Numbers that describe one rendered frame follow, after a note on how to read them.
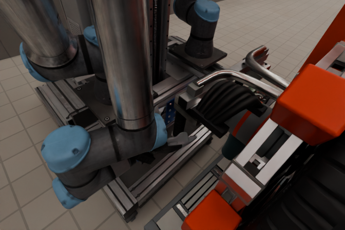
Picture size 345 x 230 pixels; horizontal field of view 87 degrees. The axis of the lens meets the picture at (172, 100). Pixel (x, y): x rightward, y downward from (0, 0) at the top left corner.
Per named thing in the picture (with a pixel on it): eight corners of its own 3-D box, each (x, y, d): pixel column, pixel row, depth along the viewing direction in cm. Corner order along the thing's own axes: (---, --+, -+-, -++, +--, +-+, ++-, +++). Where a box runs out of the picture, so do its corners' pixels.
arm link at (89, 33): (135, 75, 59) (132, 35, 50) (91, 84, 54) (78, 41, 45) (125, 57, 66) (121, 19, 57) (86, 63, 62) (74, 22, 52)
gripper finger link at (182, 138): (202, 135, 48) (167, 136, 47) (197, 147, 52) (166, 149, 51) (199, 126, 50) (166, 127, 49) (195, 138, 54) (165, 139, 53)
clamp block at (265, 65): (259, 81, 65) (265, 69, 62) (237, 69, 70) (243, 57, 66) (265, 76, 68) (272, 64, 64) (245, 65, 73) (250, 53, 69)
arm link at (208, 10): (199, 40, 82) (206, 7, 72) (183, 28, 90) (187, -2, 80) (219, 36, 87) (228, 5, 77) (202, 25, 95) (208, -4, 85)
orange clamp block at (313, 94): (313, 148, 28) (339, 138, 20) (266, 117, 32) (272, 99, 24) (342, 114, 28) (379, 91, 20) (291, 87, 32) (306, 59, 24)
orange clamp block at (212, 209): (232, 227, 40) (206, 263, 35) (206, 197, 44) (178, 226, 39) (244, 218, 35) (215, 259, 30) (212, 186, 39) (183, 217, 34)
